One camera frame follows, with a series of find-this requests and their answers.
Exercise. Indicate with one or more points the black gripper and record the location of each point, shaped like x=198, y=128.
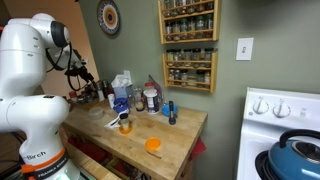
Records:
x=83, y=73

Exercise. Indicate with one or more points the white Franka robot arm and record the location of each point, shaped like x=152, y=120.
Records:
x=30, y=113

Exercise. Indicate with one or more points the wooden butcher block counter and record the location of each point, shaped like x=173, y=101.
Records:
x=166, y=146

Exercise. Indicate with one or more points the steel pepper grinder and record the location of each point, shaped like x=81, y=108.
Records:
x=105, y=87

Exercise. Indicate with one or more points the red-lid spice jar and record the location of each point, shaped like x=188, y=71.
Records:
x=73, y=96

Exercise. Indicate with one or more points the white crumpled tissue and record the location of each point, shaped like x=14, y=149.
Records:
x=120, y=81

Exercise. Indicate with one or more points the blue tissue box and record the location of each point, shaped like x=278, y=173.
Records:
x=120, y=92

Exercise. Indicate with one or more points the clear plastic container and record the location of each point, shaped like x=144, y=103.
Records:
x=96, y=113

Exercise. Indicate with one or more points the blue cup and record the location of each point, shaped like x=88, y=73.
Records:
x=121, y=105

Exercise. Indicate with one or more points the small glass jar black lid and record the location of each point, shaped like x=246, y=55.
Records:
x=124, y=121

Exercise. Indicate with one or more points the orange plastic lid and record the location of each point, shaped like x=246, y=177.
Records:
x=125, y=131
x=152, y=144

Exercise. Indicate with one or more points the white canister red lid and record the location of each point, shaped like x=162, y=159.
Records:
x=151, y=100

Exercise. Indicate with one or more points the clear zip bag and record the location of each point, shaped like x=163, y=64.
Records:
x=159, y=90

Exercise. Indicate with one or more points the blue bowl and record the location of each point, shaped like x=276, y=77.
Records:
x=165, y=110

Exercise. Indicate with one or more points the glass spice jar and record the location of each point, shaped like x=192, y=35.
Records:
x=190, y=6
x=184, y=78
x=196, y=56
x=171, y=76
x=168, y=8
x=187, y=57
x=208, y=25
x=207, y=79
x=200, y=26
x=209, y=4
x=184, y=29
x=176, y=30
x=177, y=7
x=178, y=57
x=177, y=77
x=170, y=57
x=169, y=31
x=200, y=5
x=208, y=56
x=191, y=28
x=200, y=78

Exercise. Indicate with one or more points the black flashlight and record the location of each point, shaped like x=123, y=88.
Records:
x=172, y=113

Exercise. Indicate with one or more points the wooden spice rack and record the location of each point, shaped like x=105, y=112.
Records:
x=216, y=20
x=213, y=76

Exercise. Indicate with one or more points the red cloth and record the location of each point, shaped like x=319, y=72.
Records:
x=198, y=148

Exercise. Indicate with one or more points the white stove knob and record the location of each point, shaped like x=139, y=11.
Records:
x=260, y=107
x=281, y=110

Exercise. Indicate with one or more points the black stove burner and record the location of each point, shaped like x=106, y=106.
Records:
x=261, y=166

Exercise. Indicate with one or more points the white stove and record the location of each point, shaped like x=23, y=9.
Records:
x=300, y=110

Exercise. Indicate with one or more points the blue kettle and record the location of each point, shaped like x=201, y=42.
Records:
x=286, y=166

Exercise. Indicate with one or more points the white wall outlet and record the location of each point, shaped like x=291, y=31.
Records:
x=127, y=74

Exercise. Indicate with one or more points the decorative wall plate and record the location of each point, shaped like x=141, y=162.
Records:
x=108, y=16

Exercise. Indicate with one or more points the white light switch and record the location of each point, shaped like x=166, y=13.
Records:
x=244, y=49

